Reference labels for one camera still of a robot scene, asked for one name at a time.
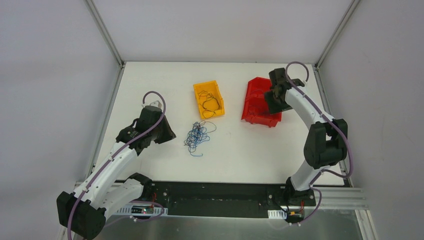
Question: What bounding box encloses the red plastic bin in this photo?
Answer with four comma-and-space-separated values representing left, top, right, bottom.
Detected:
241, 77, 282, 128

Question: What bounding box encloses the blue wire bundle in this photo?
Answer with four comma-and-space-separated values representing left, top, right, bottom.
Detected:
183, 120, 218, 158

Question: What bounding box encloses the black striped single wire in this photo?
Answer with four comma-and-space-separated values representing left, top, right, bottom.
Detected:
197, 91, 222, 119

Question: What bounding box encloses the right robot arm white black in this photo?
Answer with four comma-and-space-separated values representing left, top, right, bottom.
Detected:
264, 67, 348, 205

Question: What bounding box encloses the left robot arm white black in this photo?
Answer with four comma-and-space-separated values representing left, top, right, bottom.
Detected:
56, 103, 176, 240

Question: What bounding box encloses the yellow plastic bin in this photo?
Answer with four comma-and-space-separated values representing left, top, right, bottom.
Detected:
193, 80, 225, 120

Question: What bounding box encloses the left white slotted cable duct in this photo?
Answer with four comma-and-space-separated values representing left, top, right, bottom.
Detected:
114, 203, 162, 218

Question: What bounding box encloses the white slotted cable duct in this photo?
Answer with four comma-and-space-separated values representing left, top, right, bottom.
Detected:
114, 203, 162, 218
267, 209, 287, 220

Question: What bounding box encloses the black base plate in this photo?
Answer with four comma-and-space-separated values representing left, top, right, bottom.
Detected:
137, 181, 316, 218

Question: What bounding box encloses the right white slotted cable duct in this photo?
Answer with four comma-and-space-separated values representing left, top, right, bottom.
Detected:
267, 209, 287, 220

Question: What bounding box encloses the aluminium frame rail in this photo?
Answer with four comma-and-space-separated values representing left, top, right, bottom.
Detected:
69, 181, 369, 210

